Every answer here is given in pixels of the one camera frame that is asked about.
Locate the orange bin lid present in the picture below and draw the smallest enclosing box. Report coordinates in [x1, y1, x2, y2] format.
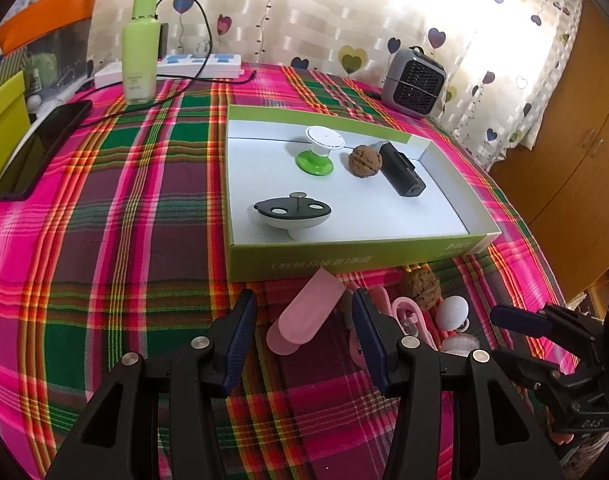
[0, 0, 99, 46]

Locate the white round suction knob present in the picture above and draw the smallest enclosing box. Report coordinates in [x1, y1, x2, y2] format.
[435, 296, 471, 333]

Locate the black rectangular device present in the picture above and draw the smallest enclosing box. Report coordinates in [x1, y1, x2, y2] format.
[377, 141, 428, 198]

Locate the green lotion bottle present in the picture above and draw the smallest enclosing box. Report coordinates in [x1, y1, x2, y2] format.
[122, 0, 162, 107]

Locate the heart print curtain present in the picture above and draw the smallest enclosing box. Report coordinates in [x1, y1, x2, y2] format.
[87, 0, 585, 171]

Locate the chevron striped gift box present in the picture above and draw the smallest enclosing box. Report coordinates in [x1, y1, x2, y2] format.
[0, 50, 30, 91]

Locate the black charger cable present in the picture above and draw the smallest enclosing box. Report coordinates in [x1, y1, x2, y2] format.
[79, 0, 258, 128]

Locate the black white oval holder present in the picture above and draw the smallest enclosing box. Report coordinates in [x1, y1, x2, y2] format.
[252, 191, 333, 241]

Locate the pink green plaid tablecloth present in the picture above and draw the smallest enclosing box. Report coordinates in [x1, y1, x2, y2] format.
[0, 60, 568, 480]

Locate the brown walnut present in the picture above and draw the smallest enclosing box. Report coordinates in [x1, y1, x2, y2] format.
[347, 144, 384, 178]
[402, 266, 441, 311]

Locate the white clear round jar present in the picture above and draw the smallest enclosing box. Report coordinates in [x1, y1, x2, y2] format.
[441, 332, 481, 358]

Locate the green white suction holder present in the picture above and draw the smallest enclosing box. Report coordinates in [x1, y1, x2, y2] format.
[294, 125, 343, 178]

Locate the white power strip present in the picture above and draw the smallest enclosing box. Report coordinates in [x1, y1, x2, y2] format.
[94, 52, 244, 88]

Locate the pink plastic case half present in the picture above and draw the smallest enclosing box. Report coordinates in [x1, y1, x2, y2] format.
[342, 282, 390, 368]

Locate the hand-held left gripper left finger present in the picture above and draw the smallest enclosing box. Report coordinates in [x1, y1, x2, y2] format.
[44, 287, 259, 480]

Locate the pink oblong case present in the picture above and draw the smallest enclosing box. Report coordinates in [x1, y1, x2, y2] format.
[266, 267, 345, 357]

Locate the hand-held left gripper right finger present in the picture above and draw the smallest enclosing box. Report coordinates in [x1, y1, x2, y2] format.
[351, 289, 553, 480]

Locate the green white cardboard box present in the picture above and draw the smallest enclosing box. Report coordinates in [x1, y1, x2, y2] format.
[225, 104, 502, 283]

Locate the black smartphone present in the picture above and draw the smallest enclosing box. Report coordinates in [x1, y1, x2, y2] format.
[0, 100, 94, 202]

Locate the pink loop clip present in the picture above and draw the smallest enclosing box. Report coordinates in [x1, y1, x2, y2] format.
[391, 296, 438, 352]

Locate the grey small heater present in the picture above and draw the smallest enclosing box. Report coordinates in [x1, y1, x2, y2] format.
[382, 46, 448, 120]

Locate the clear storage bin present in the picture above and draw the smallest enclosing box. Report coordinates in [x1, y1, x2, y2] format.
[22, 20, 92, 106]

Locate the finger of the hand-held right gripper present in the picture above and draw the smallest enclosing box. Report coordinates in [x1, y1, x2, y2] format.
[489, 302, 609, 361]
[493, 349, 581, 412]

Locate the wooden cabinet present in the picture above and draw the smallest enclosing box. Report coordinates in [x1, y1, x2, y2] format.
[487, 0, 609, 311]

